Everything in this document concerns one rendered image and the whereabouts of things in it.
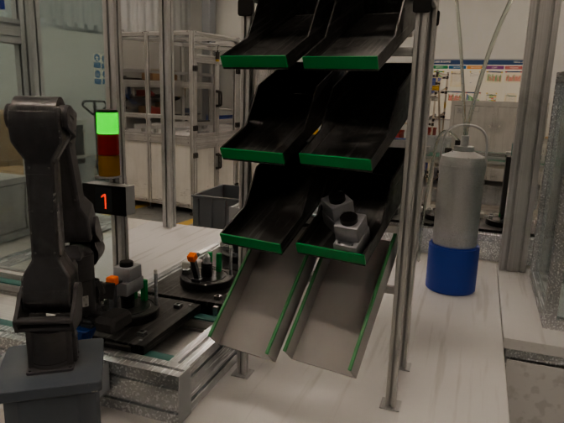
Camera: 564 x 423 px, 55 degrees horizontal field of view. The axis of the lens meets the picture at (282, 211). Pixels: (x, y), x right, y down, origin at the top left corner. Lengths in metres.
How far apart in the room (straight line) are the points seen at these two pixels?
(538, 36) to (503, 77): 9.43
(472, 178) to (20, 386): 1.32
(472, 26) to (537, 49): 9.61
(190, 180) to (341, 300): 5.41
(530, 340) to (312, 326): 0.70
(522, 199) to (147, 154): 5.29
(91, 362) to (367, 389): 0.59
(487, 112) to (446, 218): 6.57
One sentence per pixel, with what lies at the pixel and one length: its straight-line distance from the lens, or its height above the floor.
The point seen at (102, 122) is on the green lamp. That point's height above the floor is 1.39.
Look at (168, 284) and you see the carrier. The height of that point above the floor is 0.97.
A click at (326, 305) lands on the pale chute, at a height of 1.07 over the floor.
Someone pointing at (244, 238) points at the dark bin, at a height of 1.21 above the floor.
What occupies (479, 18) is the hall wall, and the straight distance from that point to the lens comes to 11.64.
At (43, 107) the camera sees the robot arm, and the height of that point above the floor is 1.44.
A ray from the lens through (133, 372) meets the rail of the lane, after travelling 1.10.
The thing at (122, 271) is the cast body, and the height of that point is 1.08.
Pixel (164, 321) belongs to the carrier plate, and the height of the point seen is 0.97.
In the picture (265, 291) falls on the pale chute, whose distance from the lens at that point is 1.10.
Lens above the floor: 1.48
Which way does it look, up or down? 13 degrees down
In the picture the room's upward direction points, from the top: 2 degrees clockwise
